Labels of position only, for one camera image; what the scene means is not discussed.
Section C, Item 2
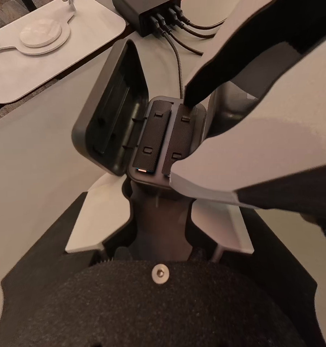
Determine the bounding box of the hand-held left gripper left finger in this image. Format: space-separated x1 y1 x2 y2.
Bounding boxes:
65 173 138 253

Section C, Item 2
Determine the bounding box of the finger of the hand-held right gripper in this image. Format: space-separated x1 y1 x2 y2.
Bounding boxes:
184 0 326 109
170 33 326 204

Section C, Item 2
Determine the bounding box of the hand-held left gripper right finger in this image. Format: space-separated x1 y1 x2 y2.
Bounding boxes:
183 196 254 263

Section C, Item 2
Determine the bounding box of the black battery charger case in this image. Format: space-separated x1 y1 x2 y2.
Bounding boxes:
72 39 208 261

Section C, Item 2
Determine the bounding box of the black power adapter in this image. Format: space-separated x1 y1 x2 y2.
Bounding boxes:
112 0 185 37

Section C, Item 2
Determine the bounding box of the black charger cable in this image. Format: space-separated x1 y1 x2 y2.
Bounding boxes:
174 4 227 29
167 7 219 38
149 14 184 99
156 12 205 57

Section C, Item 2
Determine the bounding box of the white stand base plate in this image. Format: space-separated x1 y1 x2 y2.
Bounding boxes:
0 0 127 105

